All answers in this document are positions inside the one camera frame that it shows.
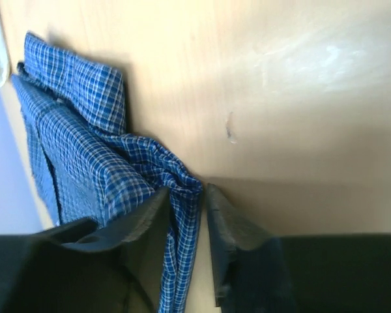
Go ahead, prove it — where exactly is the blue checkered long sleeve shirt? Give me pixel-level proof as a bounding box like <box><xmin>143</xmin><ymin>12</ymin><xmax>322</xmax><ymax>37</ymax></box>
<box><xmin>12</xmin><ymin>33</ymin><xmax>203</xmax><ymax>312</ymax></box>

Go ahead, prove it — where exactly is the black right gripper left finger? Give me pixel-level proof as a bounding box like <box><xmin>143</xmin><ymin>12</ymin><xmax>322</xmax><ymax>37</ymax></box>
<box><xmin>0</xmin><ymin>187</ymin><xmax>169</xmax><ymax>312</ymax></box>

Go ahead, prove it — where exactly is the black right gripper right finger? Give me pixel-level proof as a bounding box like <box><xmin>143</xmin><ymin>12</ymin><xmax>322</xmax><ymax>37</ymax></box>
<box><xmin>205</xmin><ymin>184</ymin><xmax>391</xmax><ymax>312</ymax></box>

